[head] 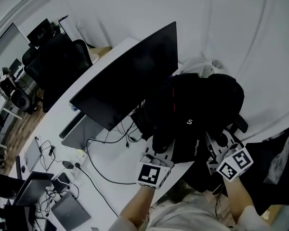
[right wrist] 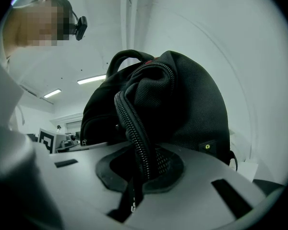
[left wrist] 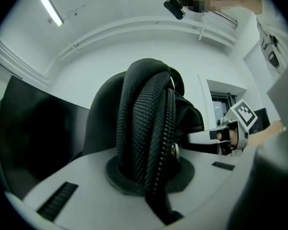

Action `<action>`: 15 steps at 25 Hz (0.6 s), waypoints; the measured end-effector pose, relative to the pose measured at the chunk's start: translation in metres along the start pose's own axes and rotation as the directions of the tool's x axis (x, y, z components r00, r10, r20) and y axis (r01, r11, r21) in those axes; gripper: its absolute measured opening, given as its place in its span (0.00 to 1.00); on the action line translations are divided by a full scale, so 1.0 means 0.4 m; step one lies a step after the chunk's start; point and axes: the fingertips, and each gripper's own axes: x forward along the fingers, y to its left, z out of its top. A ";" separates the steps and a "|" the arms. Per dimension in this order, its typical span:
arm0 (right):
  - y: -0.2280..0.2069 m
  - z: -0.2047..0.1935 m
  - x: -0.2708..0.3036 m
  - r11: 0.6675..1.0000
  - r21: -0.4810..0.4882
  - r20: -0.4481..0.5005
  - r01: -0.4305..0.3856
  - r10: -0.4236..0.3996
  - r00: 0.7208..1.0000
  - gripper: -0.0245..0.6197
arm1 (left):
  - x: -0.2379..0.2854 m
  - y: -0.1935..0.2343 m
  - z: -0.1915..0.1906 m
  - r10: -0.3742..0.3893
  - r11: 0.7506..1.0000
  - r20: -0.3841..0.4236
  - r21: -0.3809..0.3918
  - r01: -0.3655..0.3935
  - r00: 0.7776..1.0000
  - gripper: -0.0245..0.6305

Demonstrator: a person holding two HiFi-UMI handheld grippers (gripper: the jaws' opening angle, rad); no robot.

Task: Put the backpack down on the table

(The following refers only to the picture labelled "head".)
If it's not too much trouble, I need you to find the white table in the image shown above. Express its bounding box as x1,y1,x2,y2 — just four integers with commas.
8,37,196,231

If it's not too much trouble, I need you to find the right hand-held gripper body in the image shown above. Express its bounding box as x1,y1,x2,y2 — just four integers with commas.
204,128,254,183

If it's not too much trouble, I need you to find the grey monitor base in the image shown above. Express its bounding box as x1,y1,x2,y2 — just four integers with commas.
58,113,105,152

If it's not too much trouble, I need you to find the black backpack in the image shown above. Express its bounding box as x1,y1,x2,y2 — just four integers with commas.
144,73,245,193

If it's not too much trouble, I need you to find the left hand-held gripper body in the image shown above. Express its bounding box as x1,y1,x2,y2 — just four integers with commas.
137,138,176,191

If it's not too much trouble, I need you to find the black office chair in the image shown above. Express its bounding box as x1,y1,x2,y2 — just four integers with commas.
22,33,94,113

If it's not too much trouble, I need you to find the silver closed laptop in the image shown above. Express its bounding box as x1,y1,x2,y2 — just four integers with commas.
24,137,43,172

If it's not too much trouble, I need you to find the grey open laptop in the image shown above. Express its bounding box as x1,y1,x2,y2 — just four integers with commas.
13,171,55,206

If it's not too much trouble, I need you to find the clear plastic bag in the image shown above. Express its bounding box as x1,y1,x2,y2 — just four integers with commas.
263,131,289,185

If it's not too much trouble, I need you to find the long black cable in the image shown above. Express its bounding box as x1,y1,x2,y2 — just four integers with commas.
86,138,138,185

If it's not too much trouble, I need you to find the black garment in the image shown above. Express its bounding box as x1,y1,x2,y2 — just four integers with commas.
244,125,289,215

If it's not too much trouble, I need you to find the black power strip cable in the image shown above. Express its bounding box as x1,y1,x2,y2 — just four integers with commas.
74,163,119,218

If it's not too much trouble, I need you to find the black background monitor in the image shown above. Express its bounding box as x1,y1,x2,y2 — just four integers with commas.
26,18,55,47

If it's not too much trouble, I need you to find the black round speaker device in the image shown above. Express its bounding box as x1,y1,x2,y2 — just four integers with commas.
0,74,32,111

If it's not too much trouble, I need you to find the white cloth bag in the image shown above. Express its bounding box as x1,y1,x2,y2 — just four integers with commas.
177,57,226,78

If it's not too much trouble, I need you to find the person's right forearm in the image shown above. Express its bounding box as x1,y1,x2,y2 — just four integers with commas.
222,176,256,224

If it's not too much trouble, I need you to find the person's light grey shirt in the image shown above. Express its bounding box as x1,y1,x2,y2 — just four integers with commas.
108,193,274,231

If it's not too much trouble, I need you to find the person's left forearm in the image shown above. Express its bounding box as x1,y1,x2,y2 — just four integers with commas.
118,184,158,227

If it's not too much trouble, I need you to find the white board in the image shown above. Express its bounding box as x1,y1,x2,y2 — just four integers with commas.
58,15,84,42

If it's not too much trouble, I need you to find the black computer monitor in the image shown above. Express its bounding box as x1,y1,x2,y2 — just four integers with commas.
69,21,179,132

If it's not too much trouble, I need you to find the white power strip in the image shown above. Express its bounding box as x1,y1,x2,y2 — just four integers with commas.
69,152,88,178

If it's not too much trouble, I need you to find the dark grey closed laptop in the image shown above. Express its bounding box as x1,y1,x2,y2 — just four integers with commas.
50,192,92,231

